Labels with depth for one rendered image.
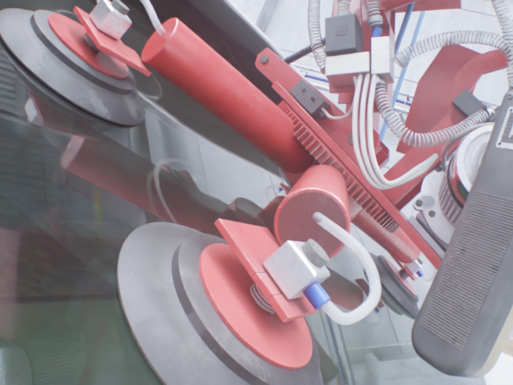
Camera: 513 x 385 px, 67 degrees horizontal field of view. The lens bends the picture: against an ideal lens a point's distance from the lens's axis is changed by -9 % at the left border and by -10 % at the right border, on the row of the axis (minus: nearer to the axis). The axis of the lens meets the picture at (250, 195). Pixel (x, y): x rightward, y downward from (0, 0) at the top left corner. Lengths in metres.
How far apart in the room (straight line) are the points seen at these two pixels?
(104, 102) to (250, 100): 0.20
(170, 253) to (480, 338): 0.27
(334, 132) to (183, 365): 0.52
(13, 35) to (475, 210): 0.50
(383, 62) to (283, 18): 9.63
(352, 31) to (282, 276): 0.45
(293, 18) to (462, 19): 3.70
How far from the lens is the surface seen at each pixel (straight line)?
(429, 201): 0.66
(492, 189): 0.43
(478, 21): 9.16
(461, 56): 0.81
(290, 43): 9.84
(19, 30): 0.51
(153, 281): 0.29
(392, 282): 1.02
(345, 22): 0.68
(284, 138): 0.62
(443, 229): 0.66
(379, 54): 0.65
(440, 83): 0.79
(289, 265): 0.31
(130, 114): 0.52
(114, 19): 0.53
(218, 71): 0.54
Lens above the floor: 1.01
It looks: 3 degrees down
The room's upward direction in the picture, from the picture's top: 22 degrees clockwise
